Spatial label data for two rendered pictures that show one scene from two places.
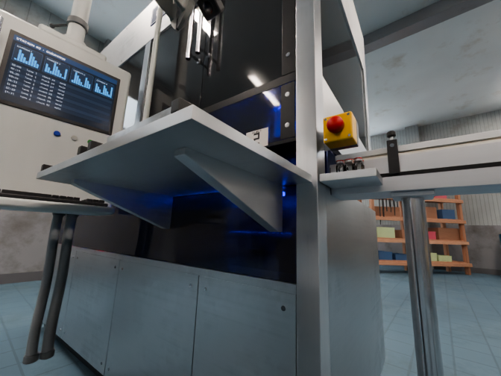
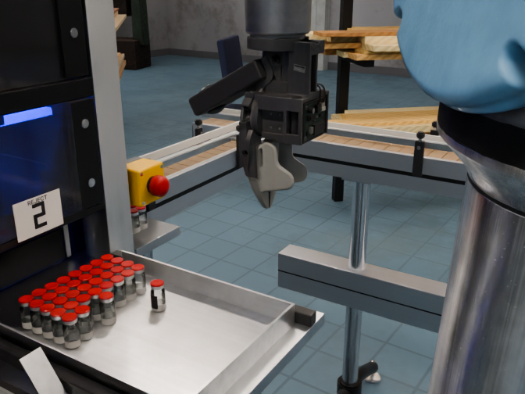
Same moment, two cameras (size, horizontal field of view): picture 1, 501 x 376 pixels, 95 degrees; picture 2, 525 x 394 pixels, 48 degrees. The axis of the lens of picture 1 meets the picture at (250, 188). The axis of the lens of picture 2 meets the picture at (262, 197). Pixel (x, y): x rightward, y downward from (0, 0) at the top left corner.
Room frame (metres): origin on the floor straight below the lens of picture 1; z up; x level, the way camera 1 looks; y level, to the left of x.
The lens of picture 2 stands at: (0.42, 0.84, 1.36)
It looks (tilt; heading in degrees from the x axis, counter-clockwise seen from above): 20 degrees down; 265
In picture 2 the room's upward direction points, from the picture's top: straight up
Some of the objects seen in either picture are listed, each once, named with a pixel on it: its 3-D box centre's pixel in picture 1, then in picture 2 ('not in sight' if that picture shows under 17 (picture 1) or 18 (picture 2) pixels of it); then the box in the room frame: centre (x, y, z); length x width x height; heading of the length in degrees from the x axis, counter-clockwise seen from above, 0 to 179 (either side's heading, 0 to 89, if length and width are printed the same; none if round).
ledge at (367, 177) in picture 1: (353, 180); (133, 234); (0.59, -0.27, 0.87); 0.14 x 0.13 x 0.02; 144
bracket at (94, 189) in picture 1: (127, 207); not in sight; (0.80, 0.43, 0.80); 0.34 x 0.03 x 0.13; 144
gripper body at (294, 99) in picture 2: not in sight; (283, 89); (0.34, 0.16, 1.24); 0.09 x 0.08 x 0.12; 144
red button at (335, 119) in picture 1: (335, 125); (157, 185); (0.53, -0.21, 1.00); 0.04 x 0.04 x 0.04; 54
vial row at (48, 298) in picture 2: not in sight; (80, 292); (0.63, 0.03, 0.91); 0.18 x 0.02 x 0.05; 53
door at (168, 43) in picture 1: (172, 70); not in sight; (1.02, 0.41, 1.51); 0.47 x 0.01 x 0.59; 54
